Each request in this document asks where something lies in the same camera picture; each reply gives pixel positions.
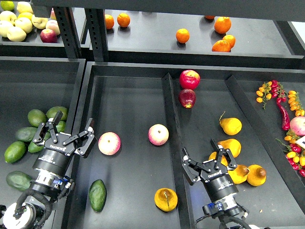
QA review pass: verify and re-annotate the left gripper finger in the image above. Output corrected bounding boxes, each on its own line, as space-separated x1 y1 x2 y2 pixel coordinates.
62 118 94 146
33 111 63 146

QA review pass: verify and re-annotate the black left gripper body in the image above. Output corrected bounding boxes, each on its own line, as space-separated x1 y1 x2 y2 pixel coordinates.
32 131 97 175

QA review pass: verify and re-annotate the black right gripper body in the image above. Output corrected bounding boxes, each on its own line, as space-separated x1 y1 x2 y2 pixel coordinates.
182 159 239 200

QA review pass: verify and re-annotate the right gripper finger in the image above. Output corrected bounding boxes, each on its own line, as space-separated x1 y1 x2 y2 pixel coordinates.
210 139 237 170
182 147 202 170

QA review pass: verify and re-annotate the yellow pear stem up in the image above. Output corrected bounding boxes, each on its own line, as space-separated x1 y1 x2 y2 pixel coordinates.
154 188 178 212

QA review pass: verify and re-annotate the dark green avocado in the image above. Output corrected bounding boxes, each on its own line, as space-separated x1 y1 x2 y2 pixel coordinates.
89 179 107 212

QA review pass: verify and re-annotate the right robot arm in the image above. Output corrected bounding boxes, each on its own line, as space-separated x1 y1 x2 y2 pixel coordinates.
182 139 258 229

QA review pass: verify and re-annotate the green avocado centre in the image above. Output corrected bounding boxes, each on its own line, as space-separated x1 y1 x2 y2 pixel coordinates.
28 132 51 153

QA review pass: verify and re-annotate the dark avocado left middle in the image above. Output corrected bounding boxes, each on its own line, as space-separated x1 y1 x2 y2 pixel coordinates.
15 126 37 142

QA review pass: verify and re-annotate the yellow pear centre low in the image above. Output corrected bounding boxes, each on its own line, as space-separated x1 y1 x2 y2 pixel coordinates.
228 165 250 184

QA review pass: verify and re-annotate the yellow pear low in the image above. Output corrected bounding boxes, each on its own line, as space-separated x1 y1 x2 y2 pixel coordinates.
208 152 228 166
247 164 266 187
228 165 250 184

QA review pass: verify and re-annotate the yellow pear middle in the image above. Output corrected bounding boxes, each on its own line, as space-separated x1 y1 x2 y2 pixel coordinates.
217 138 242 158

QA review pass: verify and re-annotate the yellow pear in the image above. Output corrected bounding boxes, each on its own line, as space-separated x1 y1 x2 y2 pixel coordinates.
219 111 243 135
217 138 242 158

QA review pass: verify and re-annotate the yellow pear left low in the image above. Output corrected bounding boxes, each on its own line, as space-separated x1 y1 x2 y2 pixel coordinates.
208 152 228 166

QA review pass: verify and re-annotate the green avocado top left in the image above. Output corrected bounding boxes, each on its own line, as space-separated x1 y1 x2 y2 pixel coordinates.
28 109 47 127

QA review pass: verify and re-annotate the green avocado small middle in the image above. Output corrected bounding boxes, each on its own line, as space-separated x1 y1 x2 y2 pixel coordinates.
56 120 66 133

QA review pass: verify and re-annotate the green avocado top right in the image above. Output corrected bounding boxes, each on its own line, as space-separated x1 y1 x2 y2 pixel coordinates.
46 106 68 121

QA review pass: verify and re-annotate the yellow pear right low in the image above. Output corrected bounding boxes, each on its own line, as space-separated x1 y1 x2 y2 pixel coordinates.
247 164 266 187

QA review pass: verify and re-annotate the yellow pear top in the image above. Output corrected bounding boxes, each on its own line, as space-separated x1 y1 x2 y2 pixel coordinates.
219 111 243 135

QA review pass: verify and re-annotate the dark avocado bottom left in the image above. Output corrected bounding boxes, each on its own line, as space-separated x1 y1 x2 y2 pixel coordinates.
6 171 32 191

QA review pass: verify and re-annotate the pink apple left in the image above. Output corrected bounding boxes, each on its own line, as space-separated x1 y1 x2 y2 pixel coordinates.
98 132 121 156

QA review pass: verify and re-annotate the pink apple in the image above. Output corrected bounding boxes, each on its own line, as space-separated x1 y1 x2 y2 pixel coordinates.
148 124 169 146
98 132 121 156

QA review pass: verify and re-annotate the black tray divider left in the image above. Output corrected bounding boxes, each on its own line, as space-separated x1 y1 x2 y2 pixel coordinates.
162 73 193 229

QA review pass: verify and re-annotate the black tray divider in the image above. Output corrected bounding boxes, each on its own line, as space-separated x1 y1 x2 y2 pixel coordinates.
162 73 193 229
225 75 305 188

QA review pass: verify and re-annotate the pink apple centre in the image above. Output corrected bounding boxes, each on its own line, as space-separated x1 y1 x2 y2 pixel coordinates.
148 124 169 146

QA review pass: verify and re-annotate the black left tray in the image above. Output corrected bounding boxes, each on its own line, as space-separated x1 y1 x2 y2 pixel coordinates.
0 57 85 207

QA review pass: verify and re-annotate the black tray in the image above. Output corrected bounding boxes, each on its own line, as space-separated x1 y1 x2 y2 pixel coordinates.
0 57 85 207
53 62 305 229

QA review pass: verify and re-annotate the black centre tray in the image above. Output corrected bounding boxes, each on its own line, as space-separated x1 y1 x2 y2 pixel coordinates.
53 62 305 229

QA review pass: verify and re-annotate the black tray divider right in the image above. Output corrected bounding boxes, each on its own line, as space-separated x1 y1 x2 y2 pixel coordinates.
225 75 305 188

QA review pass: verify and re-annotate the mixed cherry tomato cluster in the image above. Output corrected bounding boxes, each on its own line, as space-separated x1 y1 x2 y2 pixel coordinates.
276 129 305 177

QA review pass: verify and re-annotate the red chili pepper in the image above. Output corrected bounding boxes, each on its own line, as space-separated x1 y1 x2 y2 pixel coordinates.
276 98 290 131

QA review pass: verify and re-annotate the dark red apple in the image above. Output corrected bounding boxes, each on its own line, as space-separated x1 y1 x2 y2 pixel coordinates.
178 89 196 108

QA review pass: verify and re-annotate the white label card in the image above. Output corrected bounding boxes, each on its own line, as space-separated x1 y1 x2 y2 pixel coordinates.
295 136 305 148

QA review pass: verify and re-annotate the pink apple right edge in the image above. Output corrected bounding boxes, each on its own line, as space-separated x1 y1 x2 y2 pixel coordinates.
290 116 305 136

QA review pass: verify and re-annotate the orange cherry tomato vine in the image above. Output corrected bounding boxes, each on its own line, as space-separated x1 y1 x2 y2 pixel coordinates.
256 81 272 109

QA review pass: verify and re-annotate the red cherry tomato vine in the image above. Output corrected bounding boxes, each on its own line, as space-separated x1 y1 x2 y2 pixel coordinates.
271 80 287 104

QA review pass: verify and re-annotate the orange tomato cluster right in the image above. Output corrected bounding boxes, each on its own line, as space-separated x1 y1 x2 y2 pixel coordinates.
288 90 305 117

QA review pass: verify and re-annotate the bright red apple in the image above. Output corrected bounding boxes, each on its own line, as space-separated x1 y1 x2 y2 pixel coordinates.
179 70 201 90

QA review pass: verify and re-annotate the black upper left shelf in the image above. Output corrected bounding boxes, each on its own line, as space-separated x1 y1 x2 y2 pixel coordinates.
0 8 82 58

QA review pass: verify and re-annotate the red apple upper shelf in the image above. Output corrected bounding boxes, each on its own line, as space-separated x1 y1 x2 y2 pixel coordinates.
40 29 58 43

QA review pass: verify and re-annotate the pink peach upper shelf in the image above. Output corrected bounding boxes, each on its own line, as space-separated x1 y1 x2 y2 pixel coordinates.
46 20 60 36

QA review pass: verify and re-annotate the black perforated post left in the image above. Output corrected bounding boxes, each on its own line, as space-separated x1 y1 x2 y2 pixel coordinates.
53 6 81 59

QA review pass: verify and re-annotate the black perforated post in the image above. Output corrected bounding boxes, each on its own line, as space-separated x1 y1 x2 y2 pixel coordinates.
84 8 109 62
53 6 81 59

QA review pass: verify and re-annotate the black perforated post right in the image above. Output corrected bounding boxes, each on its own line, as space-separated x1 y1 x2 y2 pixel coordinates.
84 8 109 62

